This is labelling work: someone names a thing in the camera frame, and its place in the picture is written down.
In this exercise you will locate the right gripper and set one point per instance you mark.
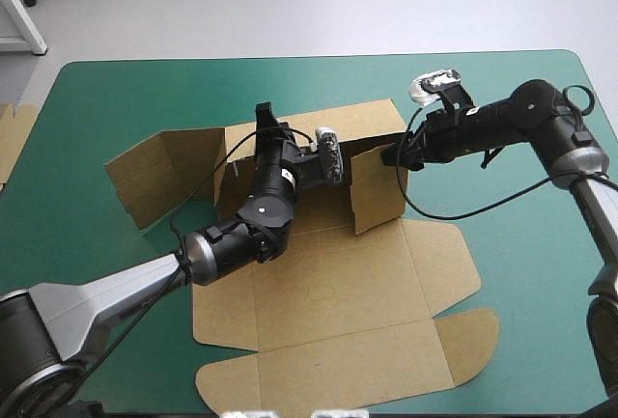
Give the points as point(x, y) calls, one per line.
point(437, 140)

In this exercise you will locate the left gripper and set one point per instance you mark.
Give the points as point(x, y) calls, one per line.
point(274, 150)

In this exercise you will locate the brown cardboard box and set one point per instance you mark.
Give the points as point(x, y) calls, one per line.
point(333, 287)

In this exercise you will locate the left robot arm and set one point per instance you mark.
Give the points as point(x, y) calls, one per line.
point(227, 249)

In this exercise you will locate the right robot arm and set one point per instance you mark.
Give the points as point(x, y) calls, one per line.
point(533, 108)

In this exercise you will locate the flat brown cardboard sheet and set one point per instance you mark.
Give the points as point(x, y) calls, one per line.
point(13, 140)

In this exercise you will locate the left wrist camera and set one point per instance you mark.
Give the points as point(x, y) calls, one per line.
point(331, 156)

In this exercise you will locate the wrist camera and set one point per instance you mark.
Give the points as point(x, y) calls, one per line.
point(331, 156)
point(434, 84)

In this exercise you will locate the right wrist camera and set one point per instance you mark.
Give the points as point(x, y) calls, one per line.
point(434, 84)

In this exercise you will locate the white desk frame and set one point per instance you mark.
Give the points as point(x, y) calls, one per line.
point(26, 27)

